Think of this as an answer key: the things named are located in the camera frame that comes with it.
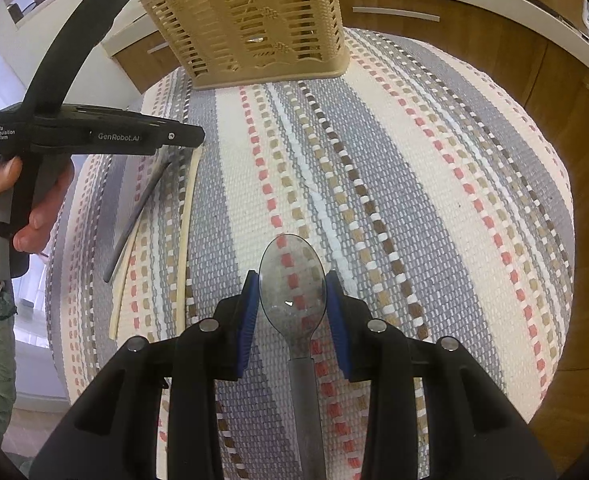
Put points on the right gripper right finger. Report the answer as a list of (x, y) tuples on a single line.
[(474, 432)]

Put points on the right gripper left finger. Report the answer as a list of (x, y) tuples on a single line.
[(111, 431)]

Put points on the wooden chopstick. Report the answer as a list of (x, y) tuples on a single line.
[(191, 177), (118, 281)]

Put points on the beige plastic utensil basket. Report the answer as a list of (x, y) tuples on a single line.
[(223, 43)]

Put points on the striped woven table mat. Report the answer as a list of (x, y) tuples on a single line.
[(255, 418)]

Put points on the wooden base cabinets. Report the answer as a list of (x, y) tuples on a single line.
[(474, 60)]

